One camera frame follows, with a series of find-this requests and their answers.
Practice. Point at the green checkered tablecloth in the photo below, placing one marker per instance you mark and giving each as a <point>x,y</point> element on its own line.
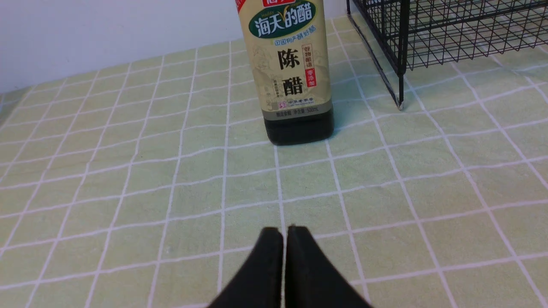
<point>145,185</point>

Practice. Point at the black wire mesh shelf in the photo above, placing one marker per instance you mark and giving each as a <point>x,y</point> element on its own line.
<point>420,33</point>

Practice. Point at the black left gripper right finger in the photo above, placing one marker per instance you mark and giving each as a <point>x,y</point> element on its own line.
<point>311,280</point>

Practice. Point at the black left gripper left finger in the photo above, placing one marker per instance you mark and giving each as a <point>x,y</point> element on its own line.
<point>257,283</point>

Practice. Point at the dark vinegar bottle beige label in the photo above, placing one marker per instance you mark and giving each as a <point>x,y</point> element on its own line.
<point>286,42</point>

